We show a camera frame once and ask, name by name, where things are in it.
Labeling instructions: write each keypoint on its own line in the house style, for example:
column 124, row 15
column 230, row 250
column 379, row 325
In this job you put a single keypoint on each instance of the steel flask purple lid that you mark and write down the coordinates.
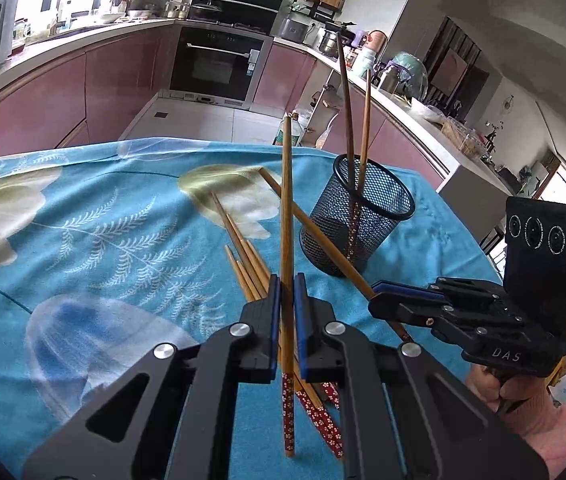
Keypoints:
column 392, row 77

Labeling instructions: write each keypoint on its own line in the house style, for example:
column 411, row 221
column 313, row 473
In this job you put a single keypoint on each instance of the cooking oil bottle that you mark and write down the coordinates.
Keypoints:
column 293, row 132

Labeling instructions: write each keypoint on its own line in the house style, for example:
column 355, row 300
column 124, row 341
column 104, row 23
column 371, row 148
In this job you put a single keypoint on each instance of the white bowl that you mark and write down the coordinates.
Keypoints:
column 111, row 16

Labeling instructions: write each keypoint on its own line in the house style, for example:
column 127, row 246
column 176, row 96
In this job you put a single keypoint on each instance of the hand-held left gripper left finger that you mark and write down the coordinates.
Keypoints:
column 275, row 305

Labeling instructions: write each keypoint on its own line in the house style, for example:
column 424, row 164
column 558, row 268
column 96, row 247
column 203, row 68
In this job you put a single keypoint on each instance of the pink base cabinets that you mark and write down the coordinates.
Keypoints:
column 113, row 80

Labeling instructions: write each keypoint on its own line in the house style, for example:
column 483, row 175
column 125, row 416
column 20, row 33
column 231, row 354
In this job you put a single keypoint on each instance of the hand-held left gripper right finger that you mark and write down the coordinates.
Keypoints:
column 300, row 310

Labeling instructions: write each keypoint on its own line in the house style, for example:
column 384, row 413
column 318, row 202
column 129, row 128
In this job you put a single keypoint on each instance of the blue leaf print tablecloth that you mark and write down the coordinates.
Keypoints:
column 113, row 200

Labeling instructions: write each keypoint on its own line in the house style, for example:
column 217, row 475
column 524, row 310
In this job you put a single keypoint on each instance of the black built-in oven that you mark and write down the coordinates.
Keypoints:
column 213, row 65

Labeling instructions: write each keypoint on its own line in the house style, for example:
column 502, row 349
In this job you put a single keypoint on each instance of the teal glass jar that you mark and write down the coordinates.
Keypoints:
column 410, row 72

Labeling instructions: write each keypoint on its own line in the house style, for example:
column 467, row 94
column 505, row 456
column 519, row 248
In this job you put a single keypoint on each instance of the dark wooden door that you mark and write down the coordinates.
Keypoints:
column 455, row 67

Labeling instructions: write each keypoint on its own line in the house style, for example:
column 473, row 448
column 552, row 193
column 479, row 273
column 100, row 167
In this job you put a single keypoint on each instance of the black mesh utensil holder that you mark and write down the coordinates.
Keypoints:
column 333, row 240

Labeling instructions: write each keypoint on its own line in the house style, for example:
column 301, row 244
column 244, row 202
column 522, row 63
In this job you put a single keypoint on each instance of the pink kettle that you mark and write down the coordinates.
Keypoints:
column 377, row 42

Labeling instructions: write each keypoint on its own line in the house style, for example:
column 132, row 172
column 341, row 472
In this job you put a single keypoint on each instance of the person's right forearm pink sleeve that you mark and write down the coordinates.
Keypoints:
column 535, row 410

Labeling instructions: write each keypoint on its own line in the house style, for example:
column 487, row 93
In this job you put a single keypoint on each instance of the wooden chopstick red patterned end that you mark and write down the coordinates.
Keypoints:
column 233, row 227
column 287, row 210
column 255, row 257
column 364, row 130
column 313, row 225
column 245, row 275
column 235, row 262

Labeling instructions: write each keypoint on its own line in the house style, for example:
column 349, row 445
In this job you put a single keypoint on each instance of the person's right hand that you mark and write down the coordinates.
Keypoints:
column 485, row 385

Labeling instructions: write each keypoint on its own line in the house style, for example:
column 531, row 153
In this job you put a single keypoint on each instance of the clear plastic basket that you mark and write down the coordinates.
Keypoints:
column 463, row 135

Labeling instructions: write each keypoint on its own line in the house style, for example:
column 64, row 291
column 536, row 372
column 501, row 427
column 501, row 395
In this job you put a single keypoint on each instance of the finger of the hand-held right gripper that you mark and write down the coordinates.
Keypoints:
column 398, row 310
column 403, row 288

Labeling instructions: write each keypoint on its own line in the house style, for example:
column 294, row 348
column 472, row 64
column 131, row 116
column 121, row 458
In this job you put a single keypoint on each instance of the steel pot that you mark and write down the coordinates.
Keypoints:
column 328, row 42

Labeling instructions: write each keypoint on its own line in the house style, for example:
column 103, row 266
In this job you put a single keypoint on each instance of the dark wooden chopstick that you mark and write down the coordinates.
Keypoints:
column 347, row 110

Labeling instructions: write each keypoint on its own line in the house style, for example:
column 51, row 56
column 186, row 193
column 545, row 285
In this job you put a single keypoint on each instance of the lidded wok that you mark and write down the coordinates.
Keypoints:
column 205, row 10

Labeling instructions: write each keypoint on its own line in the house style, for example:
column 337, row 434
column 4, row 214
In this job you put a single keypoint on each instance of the black range hood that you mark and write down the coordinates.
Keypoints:
column 243, row 2

